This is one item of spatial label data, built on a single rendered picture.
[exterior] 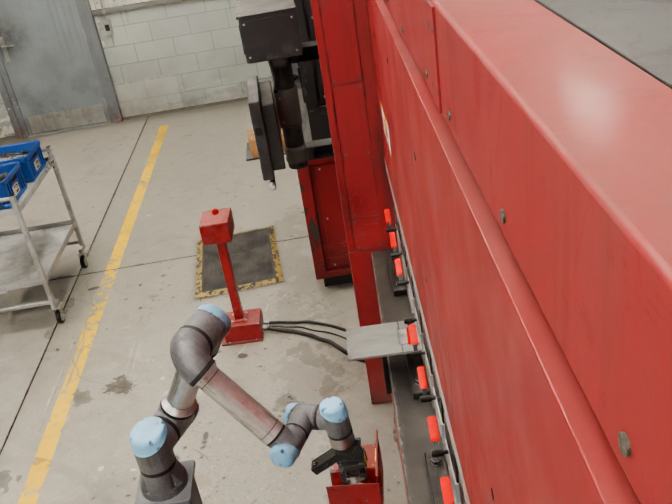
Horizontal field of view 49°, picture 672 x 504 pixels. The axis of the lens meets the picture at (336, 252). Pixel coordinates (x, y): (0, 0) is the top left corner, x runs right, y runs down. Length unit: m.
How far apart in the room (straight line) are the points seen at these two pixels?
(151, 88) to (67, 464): 6.02
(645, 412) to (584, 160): 0.14
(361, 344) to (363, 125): 1.00
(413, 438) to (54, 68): 7.71
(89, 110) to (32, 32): 1.04
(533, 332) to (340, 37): 2.39
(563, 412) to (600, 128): 0.24
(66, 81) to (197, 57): 1.56
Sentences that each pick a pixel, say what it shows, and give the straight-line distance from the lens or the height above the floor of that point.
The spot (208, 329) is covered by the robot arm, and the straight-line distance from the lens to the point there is 2.13.
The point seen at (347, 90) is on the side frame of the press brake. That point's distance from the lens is 3.04.
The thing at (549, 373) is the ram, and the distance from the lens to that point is 0.65.
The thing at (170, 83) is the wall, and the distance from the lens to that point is 9.24.
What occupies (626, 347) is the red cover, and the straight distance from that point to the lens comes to 0.38.
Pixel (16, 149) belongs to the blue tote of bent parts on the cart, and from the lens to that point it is 5.67.
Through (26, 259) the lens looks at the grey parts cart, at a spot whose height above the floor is 0.33.
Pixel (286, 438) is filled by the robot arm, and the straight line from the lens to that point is 2.12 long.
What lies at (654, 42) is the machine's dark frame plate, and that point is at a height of 2.30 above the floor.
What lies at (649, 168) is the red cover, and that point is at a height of 2.30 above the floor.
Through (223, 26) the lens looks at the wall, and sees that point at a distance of 9.04.
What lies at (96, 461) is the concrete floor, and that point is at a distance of 3.99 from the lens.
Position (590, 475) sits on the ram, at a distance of 0.57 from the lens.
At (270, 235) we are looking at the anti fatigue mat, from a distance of 5.60.
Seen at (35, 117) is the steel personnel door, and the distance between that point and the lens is 9.64.
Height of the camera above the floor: 2.46
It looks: 28 degrees down
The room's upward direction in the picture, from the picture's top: 9 degrees counter-clockwise
